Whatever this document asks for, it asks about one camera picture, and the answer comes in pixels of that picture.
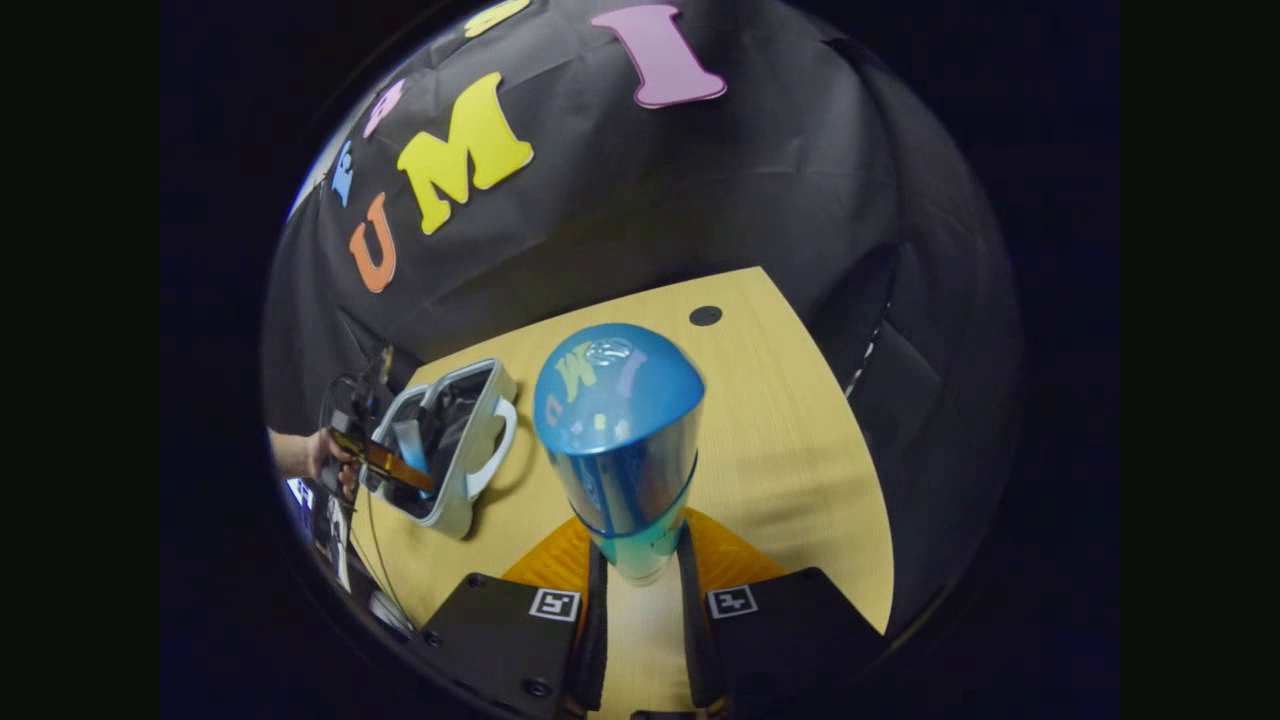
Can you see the blue skin care tube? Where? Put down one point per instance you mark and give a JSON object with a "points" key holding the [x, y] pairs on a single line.
{"points": [[620, 440]]}

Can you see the small pale blue tube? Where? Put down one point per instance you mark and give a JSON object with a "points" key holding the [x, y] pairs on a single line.
{"points": [[412, 445]]}

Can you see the grey round object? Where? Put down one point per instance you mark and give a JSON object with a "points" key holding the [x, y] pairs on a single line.
{"points": [[390, 612]]}

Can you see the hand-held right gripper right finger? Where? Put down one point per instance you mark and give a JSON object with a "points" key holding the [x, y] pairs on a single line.
{"points": [[695, 640]]}

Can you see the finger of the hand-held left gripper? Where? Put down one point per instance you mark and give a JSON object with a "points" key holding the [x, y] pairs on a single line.
{"points": [[395, 465]]}

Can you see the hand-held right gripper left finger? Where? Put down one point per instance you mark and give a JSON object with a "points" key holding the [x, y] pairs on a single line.
{"points": [[597, 640]]}

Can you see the light blue suitcase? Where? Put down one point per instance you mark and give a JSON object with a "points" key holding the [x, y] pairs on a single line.
{"points": [[452, 515]]}

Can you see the black backdrop cloth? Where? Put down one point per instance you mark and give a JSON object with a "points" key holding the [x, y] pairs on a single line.
{"points": [[700, 200]]}

